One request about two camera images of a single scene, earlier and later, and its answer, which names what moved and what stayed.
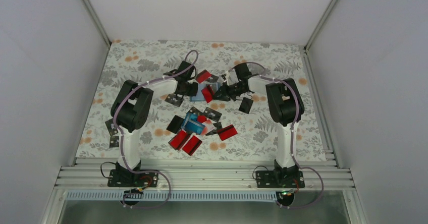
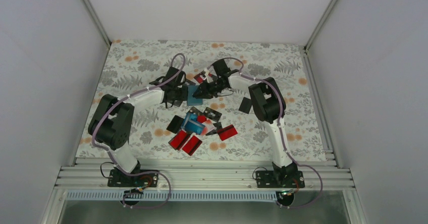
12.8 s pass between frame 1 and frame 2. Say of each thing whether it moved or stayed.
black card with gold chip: stayed
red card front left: stayed
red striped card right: stayed
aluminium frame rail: stayed
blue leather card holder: moved
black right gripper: moved
